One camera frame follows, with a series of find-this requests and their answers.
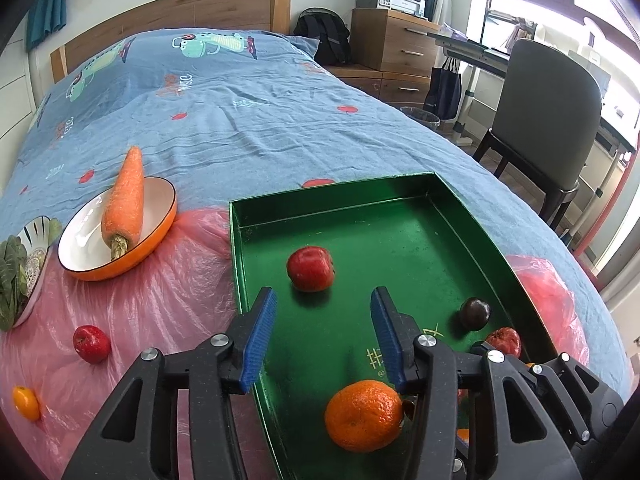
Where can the mesh wastebasket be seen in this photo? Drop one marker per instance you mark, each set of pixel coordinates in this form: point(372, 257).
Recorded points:
point(420, 117)

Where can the red apple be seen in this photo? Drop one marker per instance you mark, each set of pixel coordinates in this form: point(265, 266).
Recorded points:
point(504, 341)
point(91, 344)
point(310, 268)

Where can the white patterned plate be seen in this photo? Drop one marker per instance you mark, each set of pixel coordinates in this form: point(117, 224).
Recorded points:
point(37, 250)

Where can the low wooden nightstand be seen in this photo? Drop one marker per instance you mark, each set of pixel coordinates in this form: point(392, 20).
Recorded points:
point(395, 87)

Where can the dark blue shopping bag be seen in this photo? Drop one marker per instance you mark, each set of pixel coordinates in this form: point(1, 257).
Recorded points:
point(445, 90)

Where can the green bok choy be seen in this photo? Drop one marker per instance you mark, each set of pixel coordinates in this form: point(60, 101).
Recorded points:
point(10, 280)

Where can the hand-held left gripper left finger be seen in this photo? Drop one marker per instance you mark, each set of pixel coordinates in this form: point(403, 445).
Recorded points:
point(260, 340)

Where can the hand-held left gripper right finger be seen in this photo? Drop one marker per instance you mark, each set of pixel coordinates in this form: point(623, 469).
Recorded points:
point(387, 340)

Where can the grey chair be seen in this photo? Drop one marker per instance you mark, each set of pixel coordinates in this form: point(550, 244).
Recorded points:
point(545, 105)

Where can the wooden drawer cabinet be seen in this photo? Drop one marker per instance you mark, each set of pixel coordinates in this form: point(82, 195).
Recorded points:
point(395, 40)

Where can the orange shallow bowl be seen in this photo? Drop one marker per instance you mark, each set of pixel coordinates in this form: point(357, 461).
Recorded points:
point(85, 240)

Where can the grey desk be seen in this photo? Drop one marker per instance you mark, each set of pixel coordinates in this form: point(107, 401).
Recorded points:
point(462, 46)

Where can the pink plastic sheet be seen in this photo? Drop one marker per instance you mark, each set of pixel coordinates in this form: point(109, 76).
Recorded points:
point(175, 310)

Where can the small orange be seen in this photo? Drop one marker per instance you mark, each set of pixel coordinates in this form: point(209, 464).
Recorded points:
point(26, 402)

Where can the green shallow box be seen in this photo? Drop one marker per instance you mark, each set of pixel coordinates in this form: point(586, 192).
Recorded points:
point(350, 230)

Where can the wooden bed headboard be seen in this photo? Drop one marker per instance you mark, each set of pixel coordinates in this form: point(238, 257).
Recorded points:
point(175, 15)

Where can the black backpack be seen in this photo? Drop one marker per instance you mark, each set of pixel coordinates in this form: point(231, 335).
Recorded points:
point(322, 35)

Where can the carrot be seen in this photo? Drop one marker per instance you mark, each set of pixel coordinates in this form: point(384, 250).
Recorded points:
point(127, 200)

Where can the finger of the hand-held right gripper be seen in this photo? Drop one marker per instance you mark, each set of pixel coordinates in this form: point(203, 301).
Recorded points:
point(542, 385)
point(572, 367)

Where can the dark plum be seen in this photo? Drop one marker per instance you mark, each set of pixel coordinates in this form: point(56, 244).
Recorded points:
point(474, 312)

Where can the white wardrobe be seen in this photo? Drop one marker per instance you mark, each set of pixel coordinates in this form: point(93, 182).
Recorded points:
point(12, 95)

